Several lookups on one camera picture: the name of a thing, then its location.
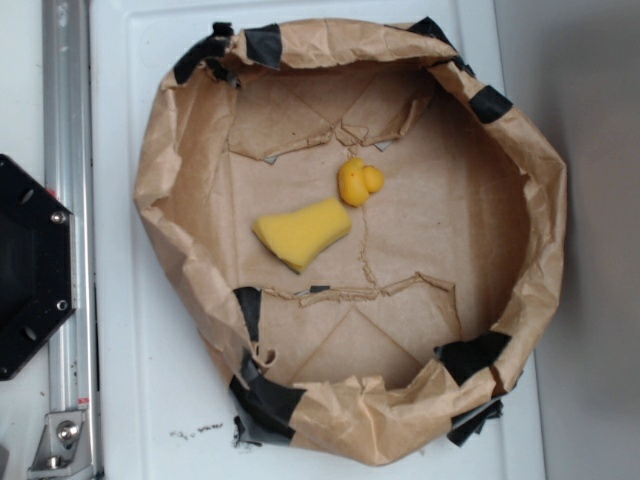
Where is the yellow sponge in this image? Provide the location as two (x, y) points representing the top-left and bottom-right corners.
(252, 198), (352, 273)

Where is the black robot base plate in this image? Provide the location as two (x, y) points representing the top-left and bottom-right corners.
(1, 155), (76, 381)

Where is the aluminium extrusion rail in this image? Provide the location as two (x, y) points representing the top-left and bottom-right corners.
(42, 1), (104, 479)

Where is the brown paper bag bin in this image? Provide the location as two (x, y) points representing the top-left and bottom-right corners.
(134, 19), (567, 466)

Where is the metal corner bracket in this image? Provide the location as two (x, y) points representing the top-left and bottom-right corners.
(27, 410), (91, 479)

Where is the yellow rubber duck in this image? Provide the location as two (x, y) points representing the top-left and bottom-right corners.
(338, 157), (385, 207)

